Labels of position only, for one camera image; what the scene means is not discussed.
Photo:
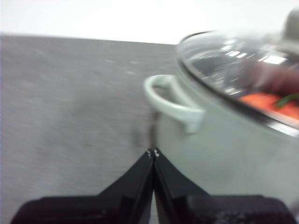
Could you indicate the glass lid with green knob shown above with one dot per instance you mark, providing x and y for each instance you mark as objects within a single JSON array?
[{"x": 222, "y": 58}]

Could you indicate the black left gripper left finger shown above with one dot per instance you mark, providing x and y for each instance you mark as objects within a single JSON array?
[{"x": 93, "y": 210}]

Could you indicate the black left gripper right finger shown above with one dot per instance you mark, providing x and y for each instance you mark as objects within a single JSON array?
[{"x": 210, "y": 210}]

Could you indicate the pale green electric steamer pot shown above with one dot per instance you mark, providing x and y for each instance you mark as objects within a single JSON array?
[{"x": 222, "y": 151}]

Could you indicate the orange pumpkin with green stem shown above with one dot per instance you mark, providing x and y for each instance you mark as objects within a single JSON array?
[{"x": 259, "y": 98}]

